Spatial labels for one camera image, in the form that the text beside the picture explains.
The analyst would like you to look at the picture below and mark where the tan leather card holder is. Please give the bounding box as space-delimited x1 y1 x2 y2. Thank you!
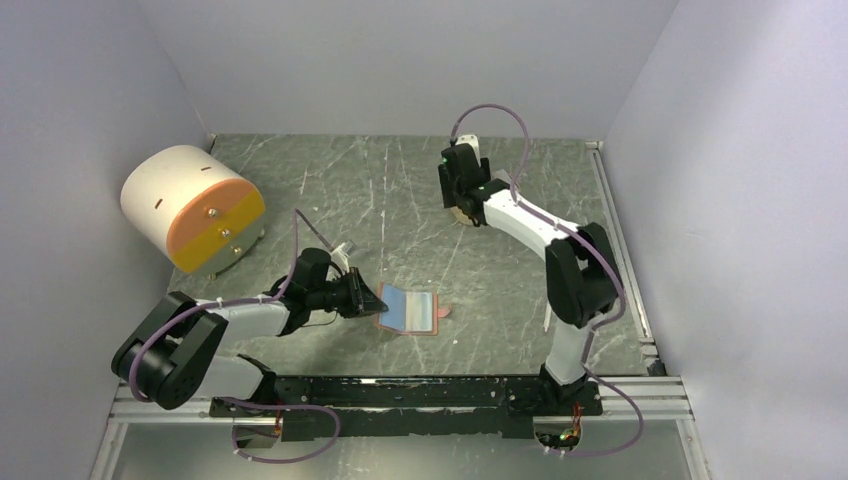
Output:
376 283 452 336

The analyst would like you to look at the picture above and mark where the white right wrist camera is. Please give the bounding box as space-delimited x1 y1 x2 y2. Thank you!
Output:
454 134 480 156

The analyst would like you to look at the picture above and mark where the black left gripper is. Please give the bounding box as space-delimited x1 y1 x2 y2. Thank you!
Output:
308 266 388 318

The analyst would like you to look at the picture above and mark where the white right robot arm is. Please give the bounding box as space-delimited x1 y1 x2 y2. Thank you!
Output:
438 135 623 414

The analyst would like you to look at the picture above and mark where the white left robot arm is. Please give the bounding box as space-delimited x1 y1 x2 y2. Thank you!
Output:
111 248 389 416

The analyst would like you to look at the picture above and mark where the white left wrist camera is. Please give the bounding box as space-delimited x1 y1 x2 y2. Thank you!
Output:
331 240 356 270

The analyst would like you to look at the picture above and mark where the white cylindrical drawer unit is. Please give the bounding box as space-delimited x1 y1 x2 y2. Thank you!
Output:
120 145 266 278

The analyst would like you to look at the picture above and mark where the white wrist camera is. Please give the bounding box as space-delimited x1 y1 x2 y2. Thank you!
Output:
331 240 356 270
454 134 480 156

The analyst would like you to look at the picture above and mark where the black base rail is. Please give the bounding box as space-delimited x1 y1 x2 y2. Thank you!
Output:
209 371 603 441

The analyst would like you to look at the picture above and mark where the white pen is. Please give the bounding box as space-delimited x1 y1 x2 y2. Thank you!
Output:
543 304 553 333

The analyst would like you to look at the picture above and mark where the beige oval tray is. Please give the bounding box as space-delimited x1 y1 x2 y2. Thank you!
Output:
449 207 482 227

